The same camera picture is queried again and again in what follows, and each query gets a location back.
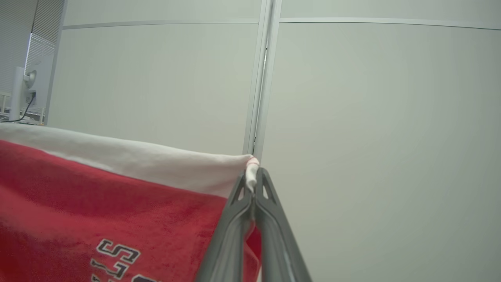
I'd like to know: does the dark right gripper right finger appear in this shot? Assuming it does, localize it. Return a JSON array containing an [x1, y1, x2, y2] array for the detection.
[[254, 167, 312, 282]]

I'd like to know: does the grey partition post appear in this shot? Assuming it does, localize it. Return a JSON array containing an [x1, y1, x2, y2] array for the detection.
[[243, 0, 283, 158]]

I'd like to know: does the red white basketball shirt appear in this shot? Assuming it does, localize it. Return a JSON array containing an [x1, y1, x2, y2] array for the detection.
[[0, 123, 262, 282]]

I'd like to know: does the white desk monitor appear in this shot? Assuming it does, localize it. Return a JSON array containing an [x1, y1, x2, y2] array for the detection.
[[9, 66, 38, 122]]

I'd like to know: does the thin black monitor cable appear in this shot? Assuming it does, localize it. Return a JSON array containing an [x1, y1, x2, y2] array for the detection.
[[0, 92, 36, 123]]

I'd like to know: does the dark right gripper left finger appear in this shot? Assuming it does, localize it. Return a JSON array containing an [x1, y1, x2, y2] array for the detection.
[[196, 171, 255, 282]]

